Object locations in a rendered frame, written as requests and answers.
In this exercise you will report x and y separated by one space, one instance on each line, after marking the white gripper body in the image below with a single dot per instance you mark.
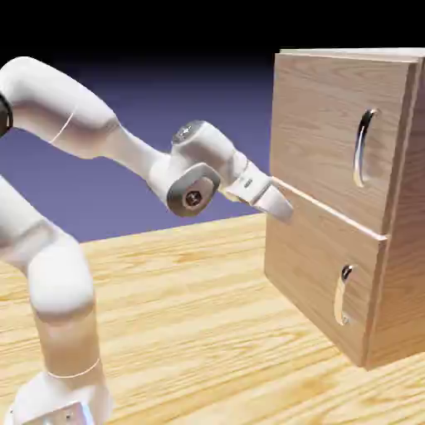
273 200

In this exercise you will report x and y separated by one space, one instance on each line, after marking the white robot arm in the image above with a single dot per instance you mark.
66 109

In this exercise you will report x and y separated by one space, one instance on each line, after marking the small light wood door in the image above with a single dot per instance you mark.
312 265

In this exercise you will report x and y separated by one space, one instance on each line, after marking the large light wood door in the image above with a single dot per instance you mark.
318 132

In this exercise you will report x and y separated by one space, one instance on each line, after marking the light wood cabinet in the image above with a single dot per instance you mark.
403 232

